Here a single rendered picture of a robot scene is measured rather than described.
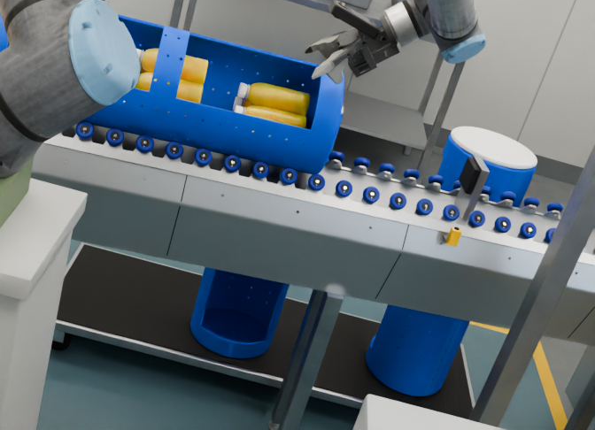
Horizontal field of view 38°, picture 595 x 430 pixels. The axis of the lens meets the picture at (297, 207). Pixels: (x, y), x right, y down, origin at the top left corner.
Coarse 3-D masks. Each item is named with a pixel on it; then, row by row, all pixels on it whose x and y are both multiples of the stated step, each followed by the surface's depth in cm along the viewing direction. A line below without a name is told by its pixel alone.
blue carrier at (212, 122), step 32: (0, 32) 203; (160, 32) 226; (160, 64) 210; (224, 64) 235; (256, 64) 234; (288, 64) 232; (128, 96) 210; (160, 96) 210; (224, 96) 240; (320, 96) 217; (128, 128) 218; (160, 128) 216; (192, 128) 215; (224, 128) 215; (256, 128) 215; (288, 128) 216; (320, 128) 217; (256, 160) 226; (288, 160) 223; (320, 160) 222
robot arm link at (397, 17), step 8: (392, 8) 191; (400, 8) 190; (392, 16) 189; (400, 16) 189; (408, 16) 188; (392, 24) 189; (400, 24) 189; (408, 24) 189; (392, 32) 191; (400, 32) 189; (408, 32) 190; (400, 40) 191; (408, 40) 191
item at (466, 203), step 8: (472, 160) 241; (480, 160) 241; (464, 168) 243; (472, 168) 237; (480, 168) 235; (464, 176) 241; (472, 176) 236; (480, 176) 235; (464, 184) 240; (472, 184) 237; (480, 184) 236; (464, 192) 243; (472, 192) 237; (480, 192) 237; (456, 200) 248; (464, 200) 242; (472, 200) 238; (464, 208) 241; (472, 208) 239; (464, 216) 240
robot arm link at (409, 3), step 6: (408, 0) 190; (408, 6) 189; (414, 6) 188; (408, 12) 188; (414, 12) 188; (420, 12) 188; (414, 18) 188; (420, 18) 188; (414, 24) 189; (420, 24) 189; (426, 24) 189; (420, 30) 190; (426, 30) 190; (420, 36) 192
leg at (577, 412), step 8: (592, 376) 286; (592, 384) 285; (584, 392) 288; (592, 392) 284; (584, 400) 287; (592, 400) 285; (576, 408) 291; (584, 408) 287; (592, 408) 287; (576, 416) 290; (584, 416) 288; (592, 416) 288; (568, 424) 294; (576, 424) 290; (584, 424) 290
